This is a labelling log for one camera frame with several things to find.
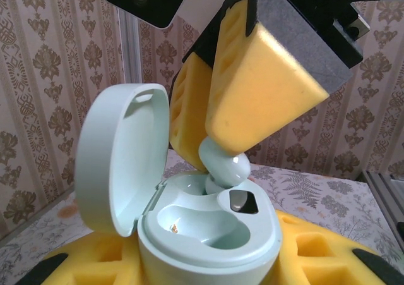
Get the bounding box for aluminium side rail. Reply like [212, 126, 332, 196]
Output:
[361, 169, 404, 235]

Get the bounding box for mint green earbud charging case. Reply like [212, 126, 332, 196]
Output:
[74, 82, 282, 285]

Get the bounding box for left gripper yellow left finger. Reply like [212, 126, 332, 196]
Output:
[18, 229, 149, 285]

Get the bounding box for mint green wireless earbud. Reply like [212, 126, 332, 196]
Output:
[197, 138, 252, 200]

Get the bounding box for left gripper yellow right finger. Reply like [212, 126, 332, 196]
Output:
[273, 209, 404, 285]

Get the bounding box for aluminium corner post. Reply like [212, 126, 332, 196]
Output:
[117, 6, 141, 88]

